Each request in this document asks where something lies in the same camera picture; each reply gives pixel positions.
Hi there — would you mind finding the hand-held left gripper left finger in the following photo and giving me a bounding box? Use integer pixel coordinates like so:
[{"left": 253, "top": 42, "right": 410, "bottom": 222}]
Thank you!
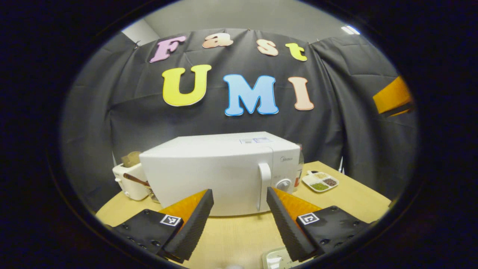
[{"left": 112, "top": 189, "right": 214, "bottom": 262}]

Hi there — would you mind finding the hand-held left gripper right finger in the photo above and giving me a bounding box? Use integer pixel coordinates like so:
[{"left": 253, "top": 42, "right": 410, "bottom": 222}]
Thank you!
[{"left": 266, "top": 187, "right": 370, "bottom": 262}]

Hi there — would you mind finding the white microwave oven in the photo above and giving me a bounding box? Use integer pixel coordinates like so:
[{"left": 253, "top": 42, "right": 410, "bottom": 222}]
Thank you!
[{"left": 139, "top": 132, "right": 301, "bottom": 217}]

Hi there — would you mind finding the pale green square plate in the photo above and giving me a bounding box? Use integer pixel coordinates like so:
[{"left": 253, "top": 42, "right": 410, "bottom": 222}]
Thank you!
[{"left": 261, "top": 247, "right": 310, "bottom": 269}]

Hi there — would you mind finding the white divided dish of grains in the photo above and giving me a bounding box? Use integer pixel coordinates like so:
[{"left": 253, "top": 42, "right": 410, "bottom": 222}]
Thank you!
[{"left": 302, "top": 171, "right": 339, "bottom": 193}]

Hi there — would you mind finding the white toaster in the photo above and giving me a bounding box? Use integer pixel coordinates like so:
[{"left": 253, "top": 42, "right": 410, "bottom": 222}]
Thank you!
[{"left": 112, "top": 163, "right": 150, "bottom": 201}]

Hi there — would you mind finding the brown bread slice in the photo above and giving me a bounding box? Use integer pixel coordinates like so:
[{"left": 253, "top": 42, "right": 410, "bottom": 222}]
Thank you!
[{"left": 121, "top": 151, "right": 142, "bottom": 168}]

